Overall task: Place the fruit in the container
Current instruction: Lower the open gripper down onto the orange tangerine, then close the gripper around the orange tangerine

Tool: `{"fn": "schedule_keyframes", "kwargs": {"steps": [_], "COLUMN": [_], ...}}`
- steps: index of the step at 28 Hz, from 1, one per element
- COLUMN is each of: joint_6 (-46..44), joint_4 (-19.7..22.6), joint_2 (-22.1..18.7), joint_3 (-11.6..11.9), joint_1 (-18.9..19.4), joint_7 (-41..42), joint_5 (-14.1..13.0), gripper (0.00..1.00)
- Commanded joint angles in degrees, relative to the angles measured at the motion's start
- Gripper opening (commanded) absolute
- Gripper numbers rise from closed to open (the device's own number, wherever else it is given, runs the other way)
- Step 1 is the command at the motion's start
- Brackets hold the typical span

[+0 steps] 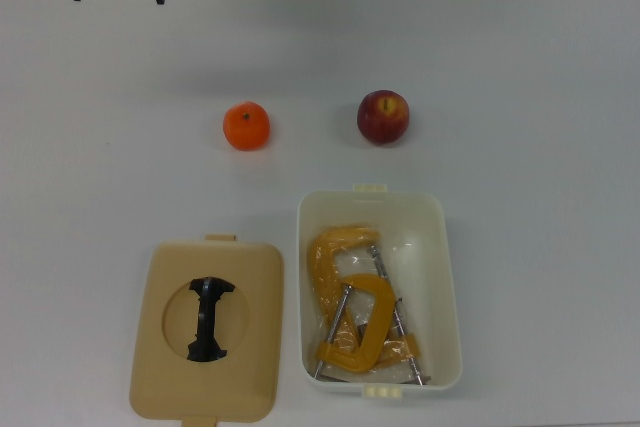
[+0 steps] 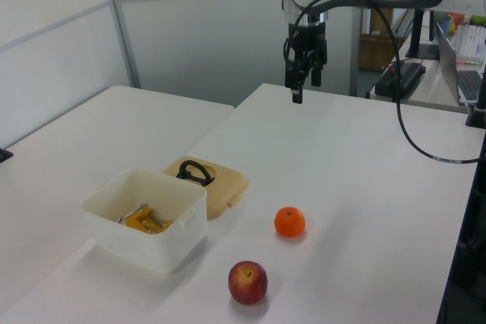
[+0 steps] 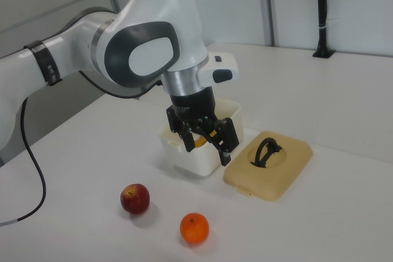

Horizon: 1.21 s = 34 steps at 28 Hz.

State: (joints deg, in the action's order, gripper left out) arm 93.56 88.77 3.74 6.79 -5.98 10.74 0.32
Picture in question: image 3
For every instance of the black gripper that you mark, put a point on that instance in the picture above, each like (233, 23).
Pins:
(193, 102)

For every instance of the red apple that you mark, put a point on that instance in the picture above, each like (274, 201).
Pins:
(135, 199)

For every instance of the orange fruit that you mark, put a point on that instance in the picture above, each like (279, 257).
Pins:
(194, 228)

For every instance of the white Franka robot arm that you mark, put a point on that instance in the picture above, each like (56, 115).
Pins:
(159, 7)

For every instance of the white plastic container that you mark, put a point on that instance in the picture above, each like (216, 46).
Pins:
(196, 160)

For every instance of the yellow toy banana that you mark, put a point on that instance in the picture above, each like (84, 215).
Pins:
(201, 142)

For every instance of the black pole with base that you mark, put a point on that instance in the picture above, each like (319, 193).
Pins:
(321, 13)

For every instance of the grey upright partition post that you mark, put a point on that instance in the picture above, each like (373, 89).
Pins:
(266, 7)

